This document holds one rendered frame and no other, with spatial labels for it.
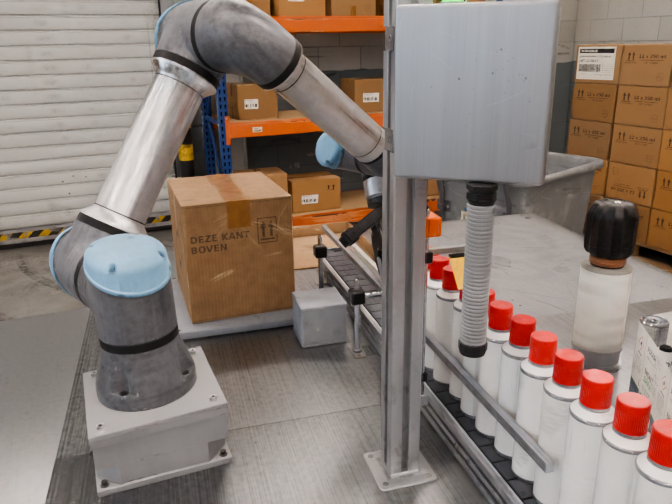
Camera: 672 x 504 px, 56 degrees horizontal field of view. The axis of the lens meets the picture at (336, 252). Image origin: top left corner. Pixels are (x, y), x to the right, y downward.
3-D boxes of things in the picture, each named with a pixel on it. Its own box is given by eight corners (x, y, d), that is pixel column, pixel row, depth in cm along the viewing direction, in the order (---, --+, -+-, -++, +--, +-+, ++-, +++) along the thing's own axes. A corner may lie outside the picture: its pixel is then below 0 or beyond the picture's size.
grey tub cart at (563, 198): (502, 267, 415) (513, 121, 385) (594, 293, 371) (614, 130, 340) (414, 304, 359) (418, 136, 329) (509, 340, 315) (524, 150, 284)
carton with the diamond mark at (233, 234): (296, 308, 146) (291, 195, 138) (192, 324, 139) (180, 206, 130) (265, 267, 173) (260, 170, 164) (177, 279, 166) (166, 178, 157)
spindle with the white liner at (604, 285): (632, 368, 111) (657, 204, 102) (589, 375, 109) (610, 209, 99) (599, 345, 119) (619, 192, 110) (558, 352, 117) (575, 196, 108)
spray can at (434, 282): (453, 371, 111) (459, 262, 105) (425, 373, 111) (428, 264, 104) (445, 357, 116) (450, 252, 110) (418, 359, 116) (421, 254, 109)
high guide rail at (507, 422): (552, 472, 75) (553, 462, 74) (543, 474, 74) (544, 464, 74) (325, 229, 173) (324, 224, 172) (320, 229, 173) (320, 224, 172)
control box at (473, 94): (544, 186, 68) (561, -2, 62) (392, 178, 74) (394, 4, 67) (547, 169, 77) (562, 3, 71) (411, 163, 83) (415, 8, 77)
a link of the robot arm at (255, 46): (256, -26, 89) (430, 146, 123) (216, -20, 97) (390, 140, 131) (220, 43, 88) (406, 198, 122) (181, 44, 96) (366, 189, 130)
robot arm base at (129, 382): (212, 388, 96) (204, 330, 93) (113, 424, 89) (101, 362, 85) (176, 350, 108) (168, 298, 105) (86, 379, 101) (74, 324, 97)
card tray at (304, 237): (377, 261, 182) (377, 248, 181) (290, 270, 176) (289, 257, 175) (348, 232, 210) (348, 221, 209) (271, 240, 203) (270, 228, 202)
